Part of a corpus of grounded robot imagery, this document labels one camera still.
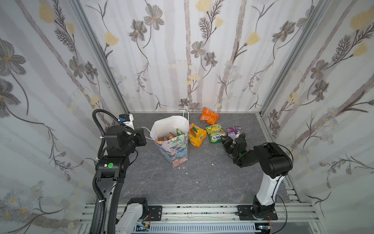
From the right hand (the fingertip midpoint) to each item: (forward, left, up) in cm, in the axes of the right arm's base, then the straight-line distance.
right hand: (222, 136), depth 97 cm
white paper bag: (0, +35, +1) cm, 35 cm away
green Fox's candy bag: (+6, +4, -4) cm, 8 cm away
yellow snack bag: (+1, +18, -2) cm, 18 cm away
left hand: (-15, +44, +27) cm, 54 cm away
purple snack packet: (+6, -10, -4) cm, 12 cm away
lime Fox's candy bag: (-4, +29, +8) cm, 31 cm away
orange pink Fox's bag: (-4, +34, +4) cm, 35 cm away
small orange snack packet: (+21, +7, -5) cm, 23 cm away
